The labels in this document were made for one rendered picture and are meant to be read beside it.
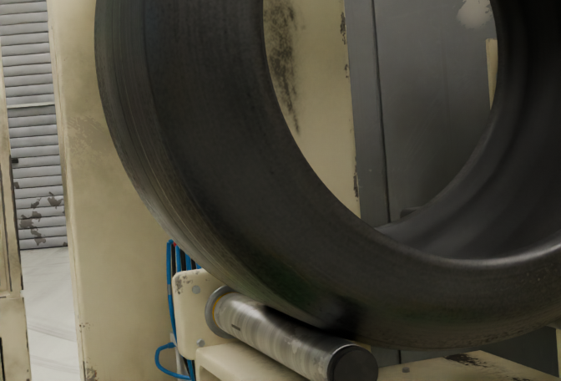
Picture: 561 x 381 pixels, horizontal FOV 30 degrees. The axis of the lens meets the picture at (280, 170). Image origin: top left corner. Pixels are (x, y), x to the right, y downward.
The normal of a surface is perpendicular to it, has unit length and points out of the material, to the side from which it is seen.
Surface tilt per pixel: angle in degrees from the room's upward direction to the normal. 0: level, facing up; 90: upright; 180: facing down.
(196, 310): 90
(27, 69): 90
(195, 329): 90
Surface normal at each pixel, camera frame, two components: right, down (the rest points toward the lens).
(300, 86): 0.34, 0.02
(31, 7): -0.01, 0.05
